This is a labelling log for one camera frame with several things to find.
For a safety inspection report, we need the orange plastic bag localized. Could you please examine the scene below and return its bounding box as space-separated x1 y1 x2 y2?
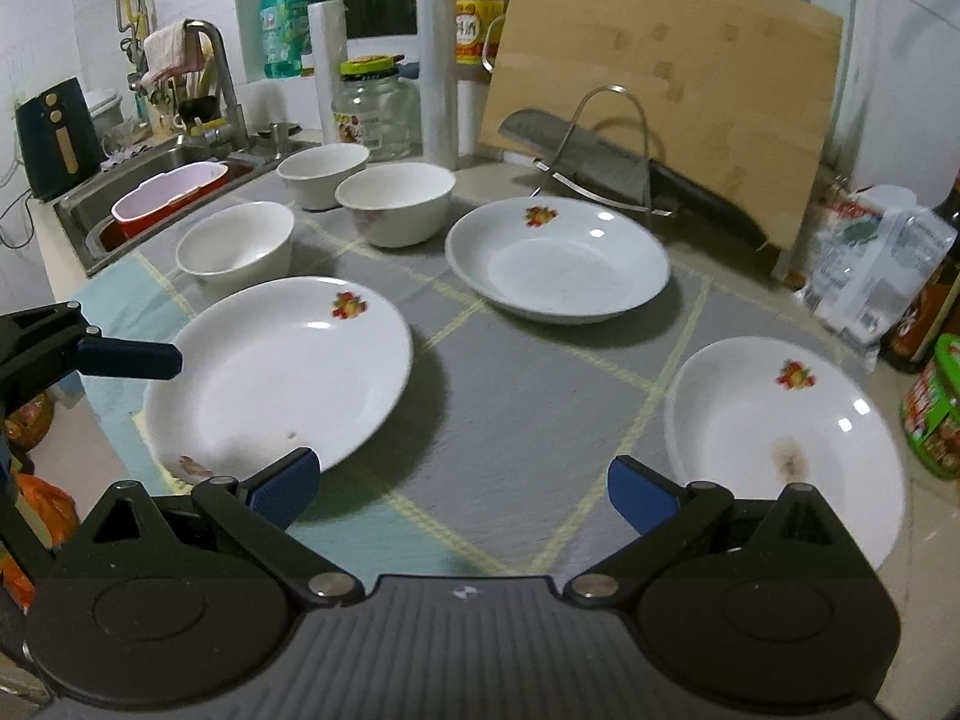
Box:
0 472 80 608

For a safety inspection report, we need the white floral bowl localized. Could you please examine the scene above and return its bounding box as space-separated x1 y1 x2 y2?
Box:
334 162 457 248

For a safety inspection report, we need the utensil holder with chopsticks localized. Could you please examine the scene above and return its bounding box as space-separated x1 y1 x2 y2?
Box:
176 64 226 128

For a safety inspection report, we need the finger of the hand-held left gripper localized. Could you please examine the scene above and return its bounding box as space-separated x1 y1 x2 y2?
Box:
0 300 183 421
0 457 59 601

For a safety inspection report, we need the metal faucet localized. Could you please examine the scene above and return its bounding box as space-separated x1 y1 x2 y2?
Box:
184 20 248 155

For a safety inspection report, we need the clear printed plastic bag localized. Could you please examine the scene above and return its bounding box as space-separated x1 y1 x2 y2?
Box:
795 206 957 352

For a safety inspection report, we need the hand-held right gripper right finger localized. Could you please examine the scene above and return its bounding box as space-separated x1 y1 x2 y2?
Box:
562 455 882 607

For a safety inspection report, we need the pink white dishcloth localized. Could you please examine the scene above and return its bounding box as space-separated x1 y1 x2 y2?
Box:
141 22 203 83

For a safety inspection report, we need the black handled cleaver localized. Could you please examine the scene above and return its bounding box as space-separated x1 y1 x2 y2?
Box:
499 109 770 250

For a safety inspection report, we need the tall white wrap roll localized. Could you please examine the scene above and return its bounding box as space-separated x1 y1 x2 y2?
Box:
415 0 460 170

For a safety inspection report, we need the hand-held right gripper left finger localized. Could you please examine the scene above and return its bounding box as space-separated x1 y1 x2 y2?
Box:
75 448 365 610

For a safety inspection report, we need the glass jar yellow lid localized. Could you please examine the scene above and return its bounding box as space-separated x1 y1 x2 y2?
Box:
331 56 422 162

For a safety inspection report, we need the grey checked mat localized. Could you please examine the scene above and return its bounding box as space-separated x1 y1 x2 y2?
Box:
75 165 751 578

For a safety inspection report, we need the white ceramic bowl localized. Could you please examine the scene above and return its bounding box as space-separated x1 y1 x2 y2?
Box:
276 142 370 211
175 201 296 284

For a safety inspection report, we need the wooden cutting board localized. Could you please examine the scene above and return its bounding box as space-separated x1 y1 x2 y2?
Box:
476 0 845 252

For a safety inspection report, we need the metal wire knife rack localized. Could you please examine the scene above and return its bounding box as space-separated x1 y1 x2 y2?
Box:
531 86 674 217

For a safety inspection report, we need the green lid jar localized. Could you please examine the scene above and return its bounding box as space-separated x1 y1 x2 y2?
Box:
900 334 960 481

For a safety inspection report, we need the clear bag of food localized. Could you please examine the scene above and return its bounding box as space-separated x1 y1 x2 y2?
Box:
0 390 57 455

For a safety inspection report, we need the dark sauce bottle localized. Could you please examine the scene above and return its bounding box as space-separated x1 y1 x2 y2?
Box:
881 172 960 374

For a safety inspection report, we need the oil bottle yellow label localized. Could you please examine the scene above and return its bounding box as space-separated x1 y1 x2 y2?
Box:
454 0 518 83

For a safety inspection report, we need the green dish soap bottle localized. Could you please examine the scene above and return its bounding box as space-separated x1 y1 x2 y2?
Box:
259 0 312 80

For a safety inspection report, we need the black air fryer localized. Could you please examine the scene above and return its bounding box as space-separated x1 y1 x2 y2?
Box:
15 76 106 202

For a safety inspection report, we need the red white plastic packet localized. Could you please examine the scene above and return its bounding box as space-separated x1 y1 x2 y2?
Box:
806 184 920 293

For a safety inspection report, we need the red and pink basin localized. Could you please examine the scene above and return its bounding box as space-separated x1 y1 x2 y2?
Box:
111 161 230 239

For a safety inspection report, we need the white fruit print plate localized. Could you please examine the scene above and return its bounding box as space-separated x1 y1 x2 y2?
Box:
142 276 415 487
664 336 908 575
445 196 671 326

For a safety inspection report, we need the short white wrap roll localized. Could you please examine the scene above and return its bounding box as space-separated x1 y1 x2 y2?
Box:
307 0 347 145

